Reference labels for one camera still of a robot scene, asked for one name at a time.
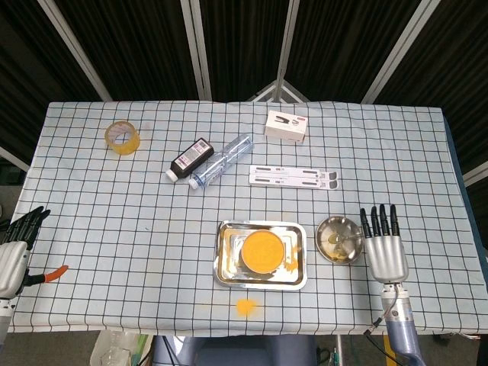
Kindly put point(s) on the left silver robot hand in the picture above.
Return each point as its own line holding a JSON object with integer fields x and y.
{"x": 13, "y": 259}

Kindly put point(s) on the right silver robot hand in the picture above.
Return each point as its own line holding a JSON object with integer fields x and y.
{"x": 387, "y": 257}

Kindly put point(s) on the silver spoon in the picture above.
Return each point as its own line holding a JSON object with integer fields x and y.
{"x": 334, "y": 239}

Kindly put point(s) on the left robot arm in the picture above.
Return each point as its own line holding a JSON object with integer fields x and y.
{"x": 4, "y": 318}

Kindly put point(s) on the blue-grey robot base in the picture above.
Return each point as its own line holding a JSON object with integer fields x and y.
{"x": 236, "y": 352}

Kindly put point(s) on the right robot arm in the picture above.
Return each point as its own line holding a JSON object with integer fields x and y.
{"x": 402, "y": 331}

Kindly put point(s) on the small plate with powder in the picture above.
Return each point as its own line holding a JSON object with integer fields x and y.
{"x": 335, "y": 255}

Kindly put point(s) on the bowl of yellow powder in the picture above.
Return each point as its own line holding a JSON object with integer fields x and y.
{"x": 263, "y": 251}

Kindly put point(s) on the stainless steel tray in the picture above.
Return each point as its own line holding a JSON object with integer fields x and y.
{"x": 228, "y": 276}

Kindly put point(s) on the checkered tablecloth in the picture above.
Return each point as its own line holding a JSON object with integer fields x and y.
{"x": 114, "y": 228}

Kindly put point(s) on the white folding stand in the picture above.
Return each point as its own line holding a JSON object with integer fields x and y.
{"x": 286, "y": 177}

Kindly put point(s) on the clear plastic bag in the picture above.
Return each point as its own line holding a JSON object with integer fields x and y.
{"x": 110, "y": 348}

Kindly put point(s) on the spilled yellow powder pile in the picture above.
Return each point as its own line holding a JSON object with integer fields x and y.
{"x": 247, "y": 307}

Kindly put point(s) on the yellow tape roll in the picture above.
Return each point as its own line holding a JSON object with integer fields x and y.
{"x": 126, "y": 146}

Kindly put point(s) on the white stapler box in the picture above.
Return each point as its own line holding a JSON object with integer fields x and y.
{"x": 286, "y": 129}

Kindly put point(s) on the clear plastic water bottle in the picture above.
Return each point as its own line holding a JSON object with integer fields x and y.
{"x": 221, "y": 162}

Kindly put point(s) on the dark brown bottle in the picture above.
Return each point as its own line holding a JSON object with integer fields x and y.
{"x": 190, "y": 158}

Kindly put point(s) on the dark folding partition screen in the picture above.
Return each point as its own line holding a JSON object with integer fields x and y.
{"x": 244, "y": 38}

